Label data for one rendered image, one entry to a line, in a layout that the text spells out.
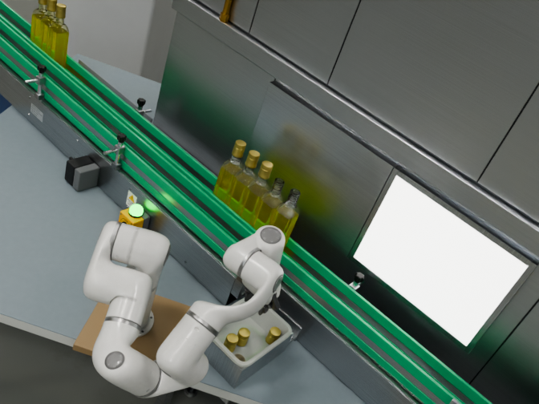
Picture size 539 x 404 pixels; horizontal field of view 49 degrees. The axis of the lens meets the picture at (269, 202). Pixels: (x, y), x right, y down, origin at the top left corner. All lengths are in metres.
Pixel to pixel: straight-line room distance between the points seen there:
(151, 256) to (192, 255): 0.40
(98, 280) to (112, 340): 0.15
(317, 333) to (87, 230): 0.79
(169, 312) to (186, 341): 0.44
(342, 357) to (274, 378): 0.20
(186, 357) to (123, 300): 0.21
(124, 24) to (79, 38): 0.34
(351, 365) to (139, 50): 2.64
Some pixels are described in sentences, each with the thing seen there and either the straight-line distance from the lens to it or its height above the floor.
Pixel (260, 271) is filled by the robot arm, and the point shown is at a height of 1.19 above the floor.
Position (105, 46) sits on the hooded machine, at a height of 0.41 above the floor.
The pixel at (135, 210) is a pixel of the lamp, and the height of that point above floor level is 0.85.
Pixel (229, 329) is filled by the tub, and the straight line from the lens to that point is 1.74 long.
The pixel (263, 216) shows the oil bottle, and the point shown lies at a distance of 1.74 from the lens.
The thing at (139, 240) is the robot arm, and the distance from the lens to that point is 1.45.
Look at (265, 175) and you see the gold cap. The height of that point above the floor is 1.13.
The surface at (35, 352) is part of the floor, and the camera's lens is 2.57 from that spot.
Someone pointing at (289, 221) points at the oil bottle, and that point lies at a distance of 1.69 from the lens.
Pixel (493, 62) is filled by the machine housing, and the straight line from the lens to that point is 1.50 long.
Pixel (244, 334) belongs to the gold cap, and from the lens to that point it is 1.68.
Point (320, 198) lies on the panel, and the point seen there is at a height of 1.09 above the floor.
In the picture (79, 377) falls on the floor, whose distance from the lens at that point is 2.51.
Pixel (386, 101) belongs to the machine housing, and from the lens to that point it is 1.62.
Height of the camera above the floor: 2.05
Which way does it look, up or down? 35 degrees down
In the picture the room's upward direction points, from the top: 21 degrees clockwise
